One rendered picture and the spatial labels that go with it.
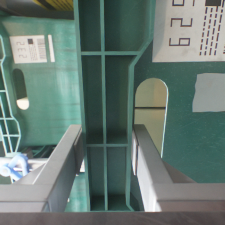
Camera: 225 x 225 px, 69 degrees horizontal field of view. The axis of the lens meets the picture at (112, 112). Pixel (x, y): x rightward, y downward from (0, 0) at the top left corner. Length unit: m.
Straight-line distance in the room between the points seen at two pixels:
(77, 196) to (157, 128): 0.48
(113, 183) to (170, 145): 0.07
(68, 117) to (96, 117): 0.33
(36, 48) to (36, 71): 0.06
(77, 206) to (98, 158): 0.49
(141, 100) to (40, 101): 0.35
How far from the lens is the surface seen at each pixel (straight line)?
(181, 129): 0.18
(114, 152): 0.17
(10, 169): 0.57
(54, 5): 0.68
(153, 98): 0.18
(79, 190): 0.61
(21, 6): 0.73
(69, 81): 0.46
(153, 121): 0.19
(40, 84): 0.48
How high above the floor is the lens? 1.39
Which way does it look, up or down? 2 degrees up
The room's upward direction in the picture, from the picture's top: 90 degrees counter-clockwise
